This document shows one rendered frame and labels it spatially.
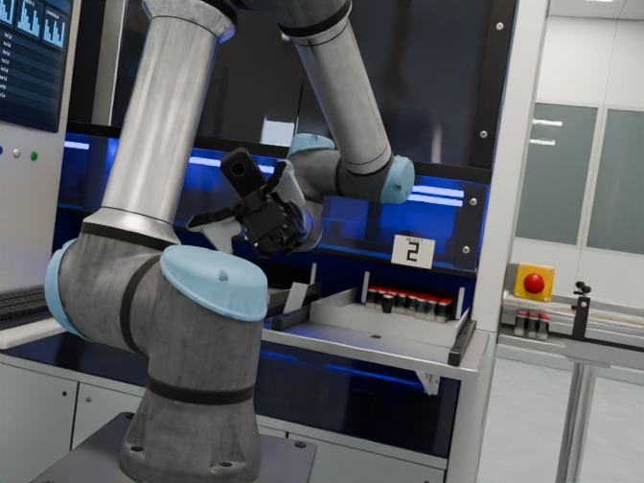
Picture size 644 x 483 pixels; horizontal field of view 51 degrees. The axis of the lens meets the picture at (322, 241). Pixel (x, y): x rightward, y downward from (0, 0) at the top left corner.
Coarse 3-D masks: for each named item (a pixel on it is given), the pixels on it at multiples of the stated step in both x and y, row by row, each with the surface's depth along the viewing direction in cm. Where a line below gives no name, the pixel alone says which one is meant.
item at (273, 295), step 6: (318, 282) 154; (270, 288) 156; (276, 288) 157; (282, 288) 158; (312, 288) 149; (318, 288) 154; (270, 294) 123; (276, 294) 126; (282, 294) 130; (288, 294) 133; (270, 300) 124; (276, 300) 127
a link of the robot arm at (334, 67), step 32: (256, 0) 78; (288, 0) 77; (320, 0) 78; (288, 32) 81; (320, 32) 80; (352, 32) 86; (320, 64) 85; (352, 64) 87; (320, 96) 91; (352, 96) 90; (352, 128) 94; (352, 160) 99; (384, 160) 101; (352, 192) 106; (384, 192) 103
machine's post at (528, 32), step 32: (544, 0) 134; (512, 64) 136; (512, 96) 136; (512, 128) 136; (512, 160) 136; (512, 192) 136; (512, 224) 136; (480, 256) 138; (480, 288) 138; (480, 320) 138; (480, 384) 138; (480, 416) 138; (448, 480) 140
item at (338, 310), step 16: (352, 288) 150; (320, 304) 120; (336, 304) 137; (352, 304) 149; (320, 320) 120; (336, 320) 120; (352, 320) 119; (368, 320) 118; (384, 320) 117; (400, 320) 116; (416, 320) 138; (448, 320) 145; (464, 320) 132; (400, 336) 116; (416, 336) 116; (432, 336) 115; (448, 336) 114
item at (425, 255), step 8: (400, 240) 142; (408, 240) 142; (416, 240) 141; (424, 240) 141; (400, 248) 142; (408, 248) 142; (424, 248) 141; (432, 248) 140; (392, 256) 143; (400, 256) 142; (416, 256) 141; (424, 256) 141; (432, 256) 140; (408, 264) 142; (416, 264) 141; (424, 264) 141
